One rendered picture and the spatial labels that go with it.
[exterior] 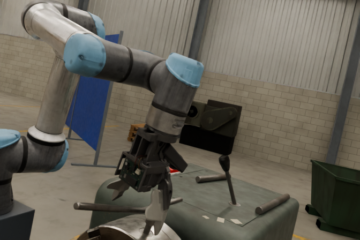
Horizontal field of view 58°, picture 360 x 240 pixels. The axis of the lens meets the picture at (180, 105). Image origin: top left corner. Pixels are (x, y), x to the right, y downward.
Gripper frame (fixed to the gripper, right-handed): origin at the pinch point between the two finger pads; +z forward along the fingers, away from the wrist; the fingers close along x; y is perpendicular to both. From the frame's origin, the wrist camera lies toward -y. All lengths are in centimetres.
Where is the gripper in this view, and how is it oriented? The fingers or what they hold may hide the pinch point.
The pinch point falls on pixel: (135, 215)
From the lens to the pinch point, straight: 75.0
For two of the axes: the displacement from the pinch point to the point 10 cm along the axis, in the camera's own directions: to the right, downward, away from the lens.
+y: -5.5, -0.9, -8.3
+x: 7.6, 3.6, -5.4
